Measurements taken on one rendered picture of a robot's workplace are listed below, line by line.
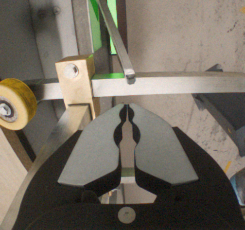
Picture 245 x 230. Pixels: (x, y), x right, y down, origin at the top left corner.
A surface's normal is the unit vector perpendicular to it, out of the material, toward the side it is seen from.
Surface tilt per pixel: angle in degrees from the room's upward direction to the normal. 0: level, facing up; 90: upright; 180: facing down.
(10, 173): 0
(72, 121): 90
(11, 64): 90
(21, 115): 0
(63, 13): 0
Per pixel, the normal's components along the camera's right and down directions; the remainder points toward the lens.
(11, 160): -0.02, 0.50
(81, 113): -0.06, -0.87
